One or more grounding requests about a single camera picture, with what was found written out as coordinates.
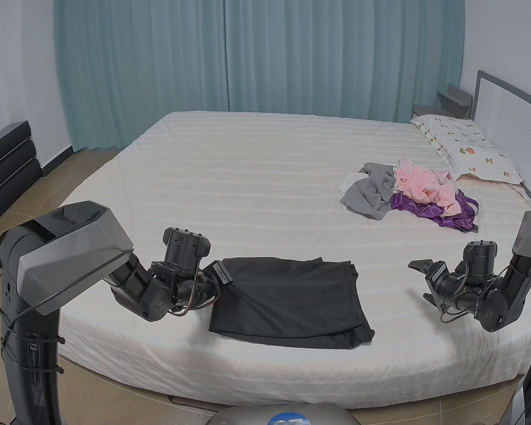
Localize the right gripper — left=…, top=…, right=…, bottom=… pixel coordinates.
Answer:
left=408, top=259, right=462, bottom=313

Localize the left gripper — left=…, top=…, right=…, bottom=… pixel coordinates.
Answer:
left=201, top=259, right=233, bottom=302

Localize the black T-shirt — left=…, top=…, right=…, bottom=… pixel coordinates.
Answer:
left=209, top=257, right=376, bottom=350

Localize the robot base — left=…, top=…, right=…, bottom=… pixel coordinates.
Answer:
left=212, top=405, right=355, bottom=425

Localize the purple garment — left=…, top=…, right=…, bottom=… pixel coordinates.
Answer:
left=390, top=189, right=479, bottom=232

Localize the pink garment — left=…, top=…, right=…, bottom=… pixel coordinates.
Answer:
left=393, top=158, right=458, bottom=218

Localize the grey garment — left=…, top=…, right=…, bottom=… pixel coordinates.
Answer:
left=340, top=162, right=397, bottom=220

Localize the bed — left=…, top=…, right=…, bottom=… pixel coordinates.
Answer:
left=55, top=70, right=531, bottom=408

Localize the white garment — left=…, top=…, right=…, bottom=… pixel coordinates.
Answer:
left=339, top=172, right=368, bottom=194

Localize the white printed pillow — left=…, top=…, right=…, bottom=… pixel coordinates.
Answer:
left=410, top=114, right=525, bottom=186

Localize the grey bedside table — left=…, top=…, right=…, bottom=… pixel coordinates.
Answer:
left=412, top=84, right=473, bottom=119

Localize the blue-green curtain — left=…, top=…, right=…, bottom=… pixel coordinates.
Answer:
left=54, top=0, right=231, bottom=151
left=223, top=0, right=465, bottom=125

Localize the black chest of drawers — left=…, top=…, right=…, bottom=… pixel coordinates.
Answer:
left=0, top=121, right=42, bottom=237

